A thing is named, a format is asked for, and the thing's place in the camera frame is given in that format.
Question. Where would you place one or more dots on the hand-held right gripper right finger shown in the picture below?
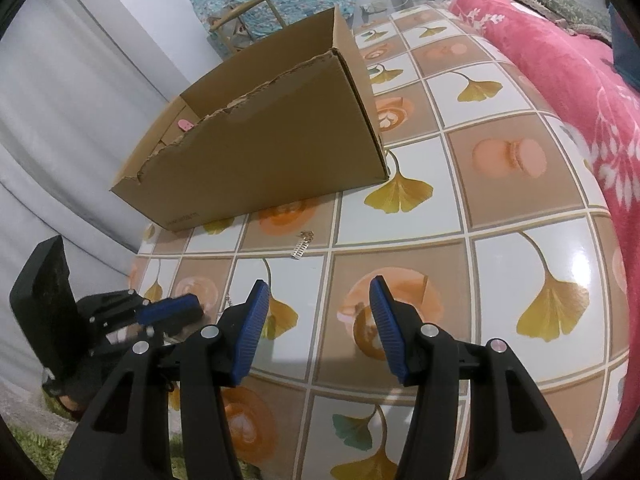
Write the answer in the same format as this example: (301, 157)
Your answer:
(387, 330)

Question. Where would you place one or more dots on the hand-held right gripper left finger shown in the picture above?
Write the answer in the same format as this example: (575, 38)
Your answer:
(252, 330)

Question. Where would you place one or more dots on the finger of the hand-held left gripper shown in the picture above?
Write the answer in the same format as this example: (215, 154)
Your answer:
(170, 308)
(180, 325)

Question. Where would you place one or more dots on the brown cardboard box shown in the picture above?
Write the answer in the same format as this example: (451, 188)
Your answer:
(275, 160)

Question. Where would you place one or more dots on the green shaggy rug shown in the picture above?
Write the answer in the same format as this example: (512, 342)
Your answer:
(30, 440)

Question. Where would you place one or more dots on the white curtain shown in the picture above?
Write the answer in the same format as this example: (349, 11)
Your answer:
(75, 110)

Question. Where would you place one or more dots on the wooden chair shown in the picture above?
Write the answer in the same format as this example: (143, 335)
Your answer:
(240, 10)

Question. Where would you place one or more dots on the pink floral blanket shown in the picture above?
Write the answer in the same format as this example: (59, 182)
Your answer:
(575, 85)

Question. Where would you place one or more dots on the grey blanket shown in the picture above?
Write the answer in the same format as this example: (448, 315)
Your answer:
(560, 5)

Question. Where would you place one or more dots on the blue pillow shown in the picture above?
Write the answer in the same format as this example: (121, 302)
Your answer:
(627, 45)

